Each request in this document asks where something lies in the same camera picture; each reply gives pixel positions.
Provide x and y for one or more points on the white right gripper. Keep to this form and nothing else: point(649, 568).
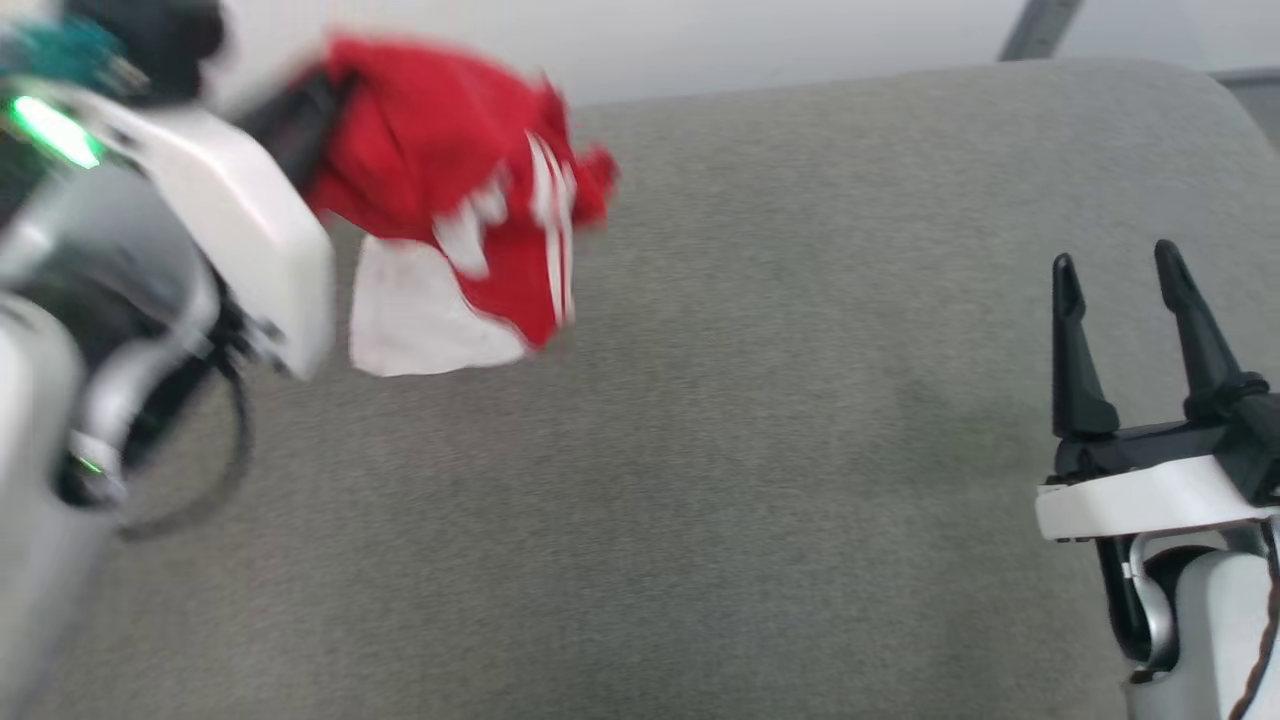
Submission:
point(1140, 500)

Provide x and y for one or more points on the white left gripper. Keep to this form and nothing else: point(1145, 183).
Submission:
point(250, 230)

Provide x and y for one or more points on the red Bulls jersey white sleeves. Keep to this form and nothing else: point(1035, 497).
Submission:
point(440, 150)

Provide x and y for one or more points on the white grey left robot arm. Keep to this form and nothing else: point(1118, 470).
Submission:
point(40, 420)

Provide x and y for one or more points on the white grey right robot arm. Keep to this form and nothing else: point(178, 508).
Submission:
point(1220, 620)

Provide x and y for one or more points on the grey fabric sofa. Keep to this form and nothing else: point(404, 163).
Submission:
point(800, 450)

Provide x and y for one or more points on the grey diagonal bar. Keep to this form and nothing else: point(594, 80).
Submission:
point(1040, 30)

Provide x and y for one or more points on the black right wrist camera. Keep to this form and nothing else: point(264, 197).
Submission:
point(1255, 445)

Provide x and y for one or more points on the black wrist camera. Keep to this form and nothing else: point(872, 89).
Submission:
point(1255, 445)
point(160, 40)

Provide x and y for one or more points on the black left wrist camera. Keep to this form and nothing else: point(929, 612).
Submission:
point(160, 40)

